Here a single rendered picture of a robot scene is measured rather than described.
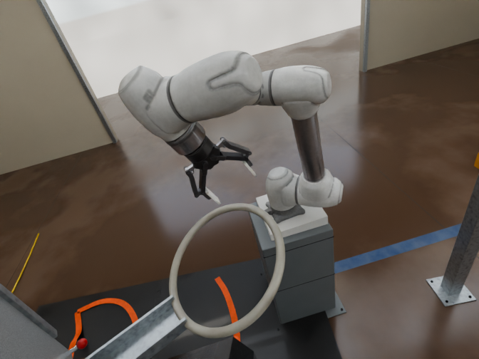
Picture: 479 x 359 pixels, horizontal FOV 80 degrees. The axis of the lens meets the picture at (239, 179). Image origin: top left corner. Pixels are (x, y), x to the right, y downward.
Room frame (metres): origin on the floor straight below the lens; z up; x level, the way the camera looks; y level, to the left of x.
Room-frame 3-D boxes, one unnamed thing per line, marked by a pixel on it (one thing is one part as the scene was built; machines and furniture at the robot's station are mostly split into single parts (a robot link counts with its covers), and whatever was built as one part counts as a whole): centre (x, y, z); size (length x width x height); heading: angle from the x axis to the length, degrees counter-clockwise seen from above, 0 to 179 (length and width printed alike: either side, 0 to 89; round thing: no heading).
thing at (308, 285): (1.20, -0.21, 0.40); 0.50 x 0.50 x 0.80; 2
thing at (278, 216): (1.20, -0.19, 0.88); 0.22 x 0.18 x 0.06; 95
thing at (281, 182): (1.20, -0.21, 1.02); 0.18 x 0.16 x 0.22; 58
